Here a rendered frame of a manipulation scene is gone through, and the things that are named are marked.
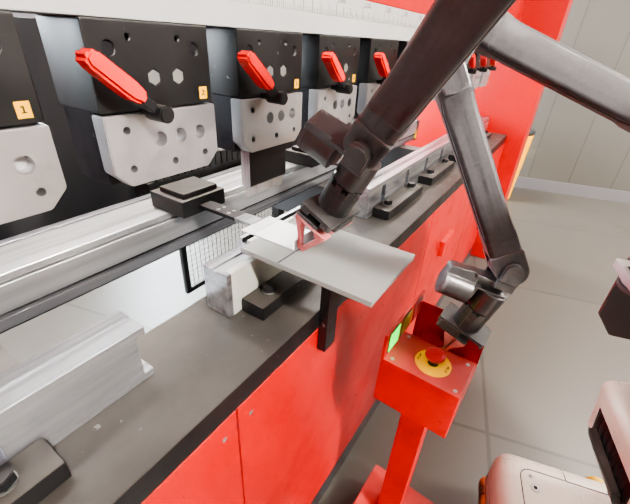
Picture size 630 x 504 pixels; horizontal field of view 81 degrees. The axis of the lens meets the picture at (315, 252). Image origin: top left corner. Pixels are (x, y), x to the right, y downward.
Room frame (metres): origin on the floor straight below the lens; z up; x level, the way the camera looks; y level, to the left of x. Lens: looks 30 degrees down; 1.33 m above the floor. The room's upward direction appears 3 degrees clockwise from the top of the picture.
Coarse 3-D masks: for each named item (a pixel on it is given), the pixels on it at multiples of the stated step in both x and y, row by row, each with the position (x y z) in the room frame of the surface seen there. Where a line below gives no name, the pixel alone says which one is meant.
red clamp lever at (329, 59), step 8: (328, 56) 0.69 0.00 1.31; (328, 64) 0.70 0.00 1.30; (336, 64) 0.70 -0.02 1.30; (328, 72) 0.72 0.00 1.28; (336, 72) 0.71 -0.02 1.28; (336, 80) 0.72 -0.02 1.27; (344, 80) 0.74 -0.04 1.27; (336, 88) 0.75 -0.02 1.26; (344, 88) 0.74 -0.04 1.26; (352, 88) 0.75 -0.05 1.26
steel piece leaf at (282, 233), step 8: (272, 224) 0.67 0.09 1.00; (280, 224) 0.68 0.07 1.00; (288, 224) 0.68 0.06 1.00; (256, 232) 0.64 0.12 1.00; (264, 232) 0.64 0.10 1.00; (272, 232) 0.64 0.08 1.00; (280, 232) 0.64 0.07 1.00; (288, 232) 0.64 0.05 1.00; (296, 232) 0.65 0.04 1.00; (304, 232) 0.65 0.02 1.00; (312, 232) 0.62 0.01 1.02; (272, 240) 0.61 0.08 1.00; (280, 240) 0.61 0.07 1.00; (288, 240) 0.61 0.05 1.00; (296, 240) 0.58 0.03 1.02; (304, 240) 0.60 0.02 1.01; (288, 248) 0.58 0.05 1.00; (296, 248) 0.58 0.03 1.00
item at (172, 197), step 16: (192, 176) 0.84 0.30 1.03; (160, 192) 0.76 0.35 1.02; (176, 192) 0.74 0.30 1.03; (192, 192) 0.75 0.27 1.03; (208, 192) 0.78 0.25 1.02; (160, 208) 0.75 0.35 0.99; (176, 208) 0.72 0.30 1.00; (192, 208) 0.73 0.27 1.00; (208, 208) 0.73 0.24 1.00; (224, 208) 0.73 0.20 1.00
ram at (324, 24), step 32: (0, 0) 0.34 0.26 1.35; (32, 0) 0.36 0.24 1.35; (64, 0) 0.38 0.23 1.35; (96, 0) 0.40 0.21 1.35; (128, 0) 0.43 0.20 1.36; (160, 0) 0.46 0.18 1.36; (192, 0) 0.50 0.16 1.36; (224, 0) 0.54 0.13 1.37; (384, 0) 0.93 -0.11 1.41; (416, 0) 1.09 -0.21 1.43; (320, 32) 0.73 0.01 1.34; (352, 32) 0.82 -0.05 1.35; (384, 32) 0.95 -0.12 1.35
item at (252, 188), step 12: (252, 156) 0.62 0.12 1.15; (264, 156) 0.65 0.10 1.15; (276, 156) 0.68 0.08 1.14; (252, 168) 0.62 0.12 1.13; (264, 168) 0.65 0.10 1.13; (276, 168) 0.68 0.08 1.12; (252, 180) 0.62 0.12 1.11; (264, 180) 0.65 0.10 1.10; (276, 180) 0.69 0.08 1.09; (252, 192) 0.63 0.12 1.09
